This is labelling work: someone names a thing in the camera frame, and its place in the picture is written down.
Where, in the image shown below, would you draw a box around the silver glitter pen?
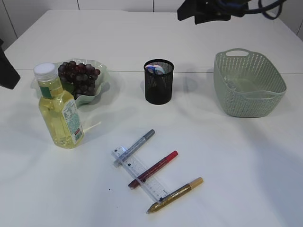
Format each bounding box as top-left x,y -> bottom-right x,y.
114,129 -> 155,167

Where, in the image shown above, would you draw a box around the black mesh pen holder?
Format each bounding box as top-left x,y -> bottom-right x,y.
143,59 -> 174,105

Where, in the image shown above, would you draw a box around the green wavy glass plate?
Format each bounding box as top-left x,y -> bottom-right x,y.
34,59 -> 108,109

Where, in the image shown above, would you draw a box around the blue scissors with sheath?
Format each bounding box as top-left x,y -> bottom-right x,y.
145,65 -> 155,74

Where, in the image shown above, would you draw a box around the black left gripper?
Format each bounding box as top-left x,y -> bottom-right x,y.
0,39 -> 20,89

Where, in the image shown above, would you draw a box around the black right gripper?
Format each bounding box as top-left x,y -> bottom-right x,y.
177,0 -> 249,25

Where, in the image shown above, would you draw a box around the pink scissors with purple sheath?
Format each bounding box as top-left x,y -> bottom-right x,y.
148,64 -> 165,75

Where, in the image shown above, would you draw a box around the green woven plastic basket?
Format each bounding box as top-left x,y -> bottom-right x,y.
214,48 -> 287,118

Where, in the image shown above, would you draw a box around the clear plastic sheet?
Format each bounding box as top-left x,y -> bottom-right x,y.
223,75 -> 239,92

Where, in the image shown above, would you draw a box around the gold glitter pen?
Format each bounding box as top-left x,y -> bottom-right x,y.
146,177 -> 204,214

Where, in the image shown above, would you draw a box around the transparent plastic ruler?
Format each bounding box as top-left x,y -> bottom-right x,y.
111,146 -> 169,203

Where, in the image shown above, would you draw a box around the red glitter pen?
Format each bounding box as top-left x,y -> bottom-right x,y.
128,150 -> 178,190

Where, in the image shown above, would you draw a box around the yellow tea bottle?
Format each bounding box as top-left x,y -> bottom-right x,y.
34,63 -> 84,149

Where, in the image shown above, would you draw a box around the purple grape bunch with leaves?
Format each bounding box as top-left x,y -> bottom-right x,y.
57,61 -> 101,100

